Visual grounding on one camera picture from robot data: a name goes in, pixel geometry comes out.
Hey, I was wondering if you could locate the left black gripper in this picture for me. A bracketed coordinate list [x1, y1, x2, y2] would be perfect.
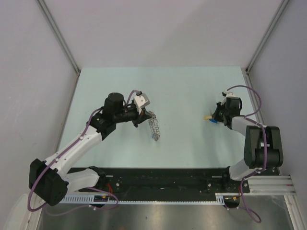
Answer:
[114, 104, 152, 127]

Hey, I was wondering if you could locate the metal key organizer ring disc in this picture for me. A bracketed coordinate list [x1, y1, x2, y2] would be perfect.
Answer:
[148, 111, 160, 141]

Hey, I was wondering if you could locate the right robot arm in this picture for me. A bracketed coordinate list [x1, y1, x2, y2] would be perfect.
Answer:
[212, 93, 283, 192]

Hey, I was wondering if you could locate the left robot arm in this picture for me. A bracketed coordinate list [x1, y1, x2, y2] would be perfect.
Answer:
[28, 90, 152, 206]

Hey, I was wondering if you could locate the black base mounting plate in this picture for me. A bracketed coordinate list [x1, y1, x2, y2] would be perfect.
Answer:
[49, 167, 280, 201]

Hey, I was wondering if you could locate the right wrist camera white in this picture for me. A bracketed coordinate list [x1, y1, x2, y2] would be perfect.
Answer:
[221, 90, 235, 105]

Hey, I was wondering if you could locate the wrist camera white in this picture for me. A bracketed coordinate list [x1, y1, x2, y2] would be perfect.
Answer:
[221, 90, 235, 105]
[133, 91, 150, 114]

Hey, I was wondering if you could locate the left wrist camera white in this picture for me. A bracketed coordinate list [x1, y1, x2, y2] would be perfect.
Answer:
[133, 91, 150, 114]

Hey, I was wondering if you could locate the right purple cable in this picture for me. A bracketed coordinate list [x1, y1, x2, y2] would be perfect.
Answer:
[226, 85, 268, 224]

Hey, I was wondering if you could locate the purple cable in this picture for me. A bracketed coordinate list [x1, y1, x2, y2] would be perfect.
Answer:
[27, 90, 142, 215]
[226, 85, 268, 224]

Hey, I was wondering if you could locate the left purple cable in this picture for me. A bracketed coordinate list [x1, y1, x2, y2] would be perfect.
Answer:
[27, 90, 142, 215]

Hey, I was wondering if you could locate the aluminium front rail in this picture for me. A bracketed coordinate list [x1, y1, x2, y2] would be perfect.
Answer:
[248, 175, 296, 196]

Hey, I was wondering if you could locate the white slotted cable duct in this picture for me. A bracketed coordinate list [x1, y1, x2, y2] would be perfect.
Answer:
[59, 193, 238, 205]

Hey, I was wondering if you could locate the right aluminium frame post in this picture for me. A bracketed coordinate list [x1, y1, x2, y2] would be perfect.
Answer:
[245, 0, 291, 74]

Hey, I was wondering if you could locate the aluminium frame post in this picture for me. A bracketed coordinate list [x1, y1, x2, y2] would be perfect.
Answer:
[245, 0, 291, 74]
[35, 0, 81, 75]

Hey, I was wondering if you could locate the left aluminium frame post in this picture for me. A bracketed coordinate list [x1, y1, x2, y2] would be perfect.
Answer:
[35, 0, 81, 75]

